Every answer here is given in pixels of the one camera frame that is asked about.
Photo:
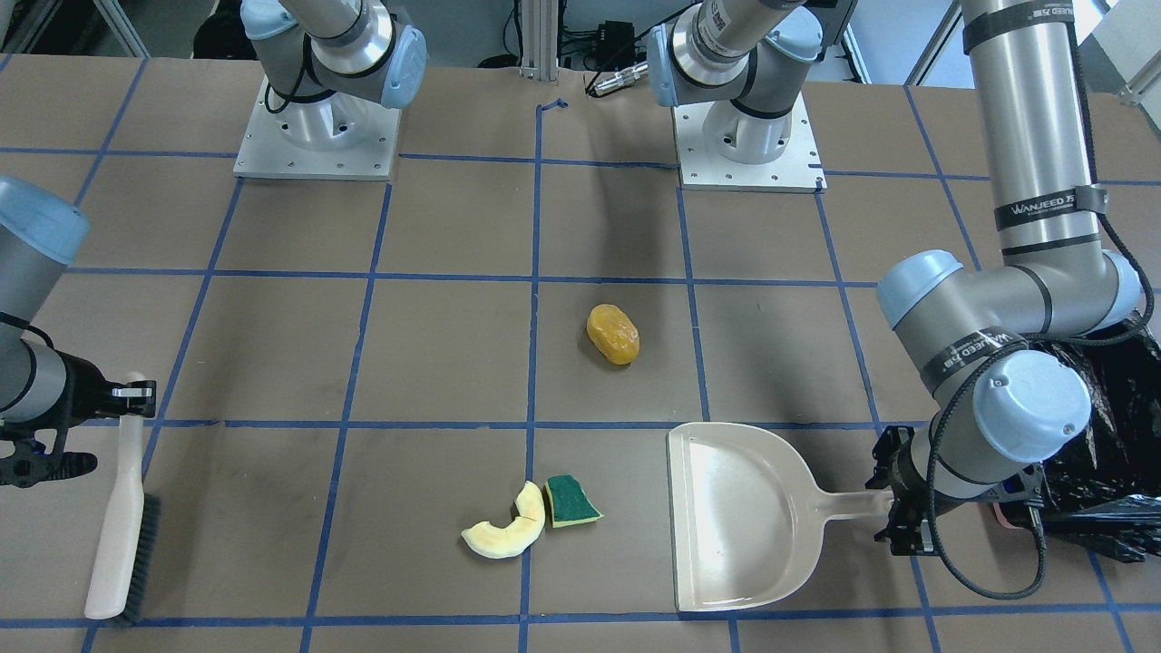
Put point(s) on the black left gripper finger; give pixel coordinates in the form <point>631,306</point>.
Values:
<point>907,536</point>
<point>887,451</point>

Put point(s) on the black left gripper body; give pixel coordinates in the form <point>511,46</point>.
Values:
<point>909,474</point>

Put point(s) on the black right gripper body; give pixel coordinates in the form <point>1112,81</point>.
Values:
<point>80,388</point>

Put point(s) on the beige plastic dustpan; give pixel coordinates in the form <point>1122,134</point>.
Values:
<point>748,517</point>

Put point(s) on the beige hand brush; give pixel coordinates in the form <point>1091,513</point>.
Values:
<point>129,529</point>

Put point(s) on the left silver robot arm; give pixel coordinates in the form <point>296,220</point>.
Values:
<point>1066,274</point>

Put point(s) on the black lined trash bin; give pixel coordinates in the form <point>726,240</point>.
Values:
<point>1101,489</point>

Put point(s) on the yellow potato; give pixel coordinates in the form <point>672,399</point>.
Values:
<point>611,331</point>

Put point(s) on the green yellow sponge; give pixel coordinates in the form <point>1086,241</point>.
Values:
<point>568,503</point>

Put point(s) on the pale yellow squash slice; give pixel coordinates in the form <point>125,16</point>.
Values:
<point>495,543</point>

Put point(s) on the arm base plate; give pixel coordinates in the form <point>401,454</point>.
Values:
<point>338,138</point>
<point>721,148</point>

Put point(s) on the aluminium frame post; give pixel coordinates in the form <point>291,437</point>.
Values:
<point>539,32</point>

